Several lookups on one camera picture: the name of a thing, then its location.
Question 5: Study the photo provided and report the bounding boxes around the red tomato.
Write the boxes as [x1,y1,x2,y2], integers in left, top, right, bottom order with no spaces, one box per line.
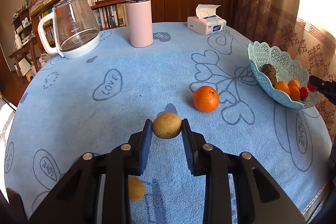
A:
[307,82,317,93]
[299,86,309,100]

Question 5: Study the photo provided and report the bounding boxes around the smooth orange fruit back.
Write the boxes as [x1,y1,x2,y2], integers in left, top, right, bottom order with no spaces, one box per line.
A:
[288,86,301,101]

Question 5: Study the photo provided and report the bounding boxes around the smooth orange fruit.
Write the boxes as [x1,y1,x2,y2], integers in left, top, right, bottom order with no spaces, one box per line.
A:
[288,86,301,101]
[287,79,301,89]

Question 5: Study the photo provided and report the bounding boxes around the large front orange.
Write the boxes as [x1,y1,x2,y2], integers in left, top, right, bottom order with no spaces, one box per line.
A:
[274,81,290,95]

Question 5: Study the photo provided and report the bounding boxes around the large dark passion fruit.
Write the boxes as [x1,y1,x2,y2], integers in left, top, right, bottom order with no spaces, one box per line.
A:
[264,70,277,86]

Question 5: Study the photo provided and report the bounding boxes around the mandarin orange with stem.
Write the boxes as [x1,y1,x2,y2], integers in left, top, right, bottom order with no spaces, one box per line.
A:
[193,86,219,113]

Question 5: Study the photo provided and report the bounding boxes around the small dark passion fruit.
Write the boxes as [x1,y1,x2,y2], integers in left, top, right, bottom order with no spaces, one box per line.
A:
[262,64,276,74]

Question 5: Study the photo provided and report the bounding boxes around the mint lattice fruit basket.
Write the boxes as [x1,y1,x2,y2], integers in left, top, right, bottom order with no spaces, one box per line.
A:
[248,41,319,109]

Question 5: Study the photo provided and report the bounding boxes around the patterned beige curtain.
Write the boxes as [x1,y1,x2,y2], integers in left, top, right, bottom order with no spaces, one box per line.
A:
[233,0,336,135]

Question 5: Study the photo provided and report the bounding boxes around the tissue pack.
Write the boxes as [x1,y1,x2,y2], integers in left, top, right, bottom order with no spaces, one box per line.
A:
[187,4,227,36]

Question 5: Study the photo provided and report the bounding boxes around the small wooden side table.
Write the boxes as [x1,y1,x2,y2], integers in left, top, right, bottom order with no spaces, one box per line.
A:
[9,38,39,77]

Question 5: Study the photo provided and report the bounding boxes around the pink thermos bottle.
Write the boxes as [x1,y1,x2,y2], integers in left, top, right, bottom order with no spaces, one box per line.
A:
[125,0,153,48]

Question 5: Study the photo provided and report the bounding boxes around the glass kettle white handle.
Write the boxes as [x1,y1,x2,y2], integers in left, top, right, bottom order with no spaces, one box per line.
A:
[38,0,100,59]

